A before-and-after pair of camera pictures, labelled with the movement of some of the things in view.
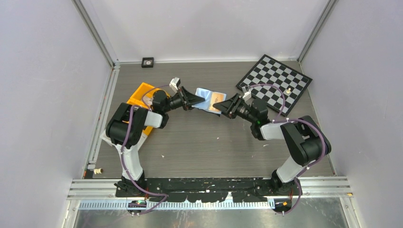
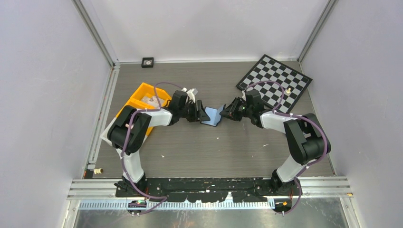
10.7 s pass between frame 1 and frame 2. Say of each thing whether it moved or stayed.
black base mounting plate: stayed
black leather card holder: moved
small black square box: stayed
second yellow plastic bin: stayed
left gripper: moved
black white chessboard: stayed
